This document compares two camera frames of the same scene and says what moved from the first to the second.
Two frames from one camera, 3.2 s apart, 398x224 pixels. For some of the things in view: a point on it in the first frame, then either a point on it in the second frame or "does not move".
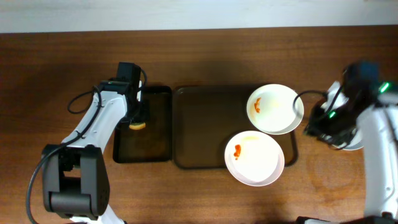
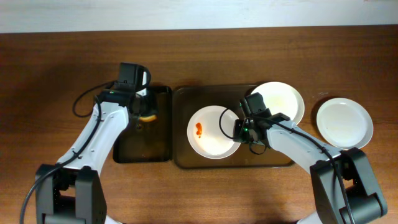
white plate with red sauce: [254, 158] → [210, 132]
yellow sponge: [137, 126] → [148, 118]
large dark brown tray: [205, 120] does not move
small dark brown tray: [153, 144] does not move
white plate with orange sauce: [270, 107] does not move
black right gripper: [319, 130] → [240, 134]
